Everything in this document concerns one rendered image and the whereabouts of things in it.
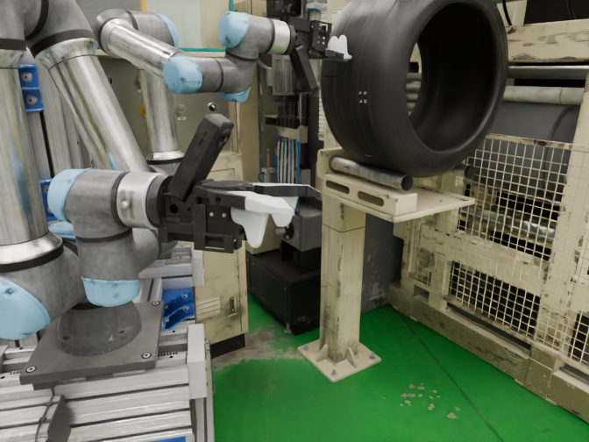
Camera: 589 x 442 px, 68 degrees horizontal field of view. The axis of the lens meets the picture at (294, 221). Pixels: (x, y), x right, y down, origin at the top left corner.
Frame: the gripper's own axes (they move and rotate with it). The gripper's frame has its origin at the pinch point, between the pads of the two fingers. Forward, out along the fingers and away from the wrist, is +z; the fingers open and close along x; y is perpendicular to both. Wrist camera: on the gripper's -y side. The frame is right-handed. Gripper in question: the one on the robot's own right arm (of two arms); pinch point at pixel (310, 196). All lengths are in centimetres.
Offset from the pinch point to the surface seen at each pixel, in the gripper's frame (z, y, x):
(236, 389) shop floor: -47, 94, -97
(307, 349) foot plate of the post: -25, 88, -127
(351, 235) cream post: -7, 31, -115
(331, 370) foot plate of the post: -12, 90, -116
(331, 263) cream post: -14, 44, -117
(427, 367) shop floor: 28, 90, -129
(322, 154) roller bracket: -16, 0, -97
